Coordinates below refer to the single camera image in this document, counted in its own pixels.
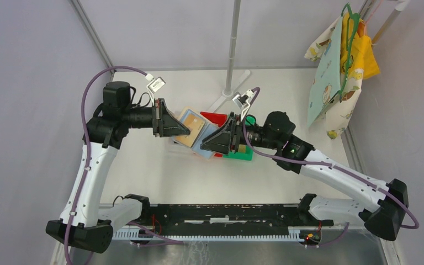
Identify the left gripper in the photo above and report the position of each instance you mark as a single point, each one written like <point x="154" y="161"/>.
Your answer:
<point x="163" y="122"/>

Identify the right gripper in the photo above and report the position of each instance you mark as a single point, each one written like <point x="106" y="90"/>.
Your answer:
<point x="220" y="141"/>

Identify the beige card holder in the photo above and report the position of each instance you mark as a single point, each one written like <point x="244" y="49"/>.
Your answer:
<point x="196" y="147"/>

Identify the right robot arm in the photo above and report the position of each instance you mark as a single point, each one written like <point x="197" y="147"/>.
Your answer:
<point x="379" y="205"/>

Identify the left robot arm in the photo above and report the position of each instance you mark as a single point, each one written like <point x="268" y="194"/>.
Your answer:
<point x="83" y="224"/>

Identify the red plastic bin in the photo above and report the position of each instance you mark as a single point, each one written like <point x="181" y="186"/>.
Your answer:
<point x="216" y="121"/>

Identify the green plastic bin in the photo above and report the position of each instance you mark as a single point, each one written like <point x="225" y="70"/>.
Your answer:
<point x="244" y="152"/>

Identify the white pole stand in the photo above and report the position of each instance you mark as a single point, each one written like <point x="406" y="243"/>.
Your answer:
<point x="232" y="84"/>

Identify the hanging patterned cloth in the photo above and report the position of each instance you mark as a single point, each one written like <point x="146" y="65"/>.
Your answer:
<point x="324" y="106"/>

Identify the yellow hanging garment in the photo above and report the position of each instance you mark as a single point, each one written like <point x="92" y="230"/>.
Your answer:
<point x="361" y="51"/>

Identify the green clothes hanger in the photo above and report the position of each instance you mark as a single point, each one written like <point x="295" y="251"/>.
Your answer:
<point x="349" y="51"/>

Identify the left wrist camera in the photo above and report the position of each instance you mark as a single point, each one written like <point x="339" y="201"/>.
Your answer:
<point x="154" y="84"/>

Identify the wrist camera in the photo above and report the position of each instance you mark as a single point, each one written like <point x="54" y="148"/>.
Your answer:
<point x="154" y="84"/>
<point x="243" y="101"/>

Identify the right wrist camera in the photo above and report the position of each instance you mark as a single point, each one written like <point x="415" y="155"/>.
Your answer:
<point x="243" y="101"/>

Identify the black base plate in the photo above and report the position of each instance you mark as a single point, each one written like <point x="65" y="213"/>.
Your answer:
<point x="227" y="219"/>

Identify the white hanger rail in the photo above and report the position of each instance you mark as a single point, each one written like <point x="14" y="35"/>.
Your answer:
<point x="400" y="7"/>

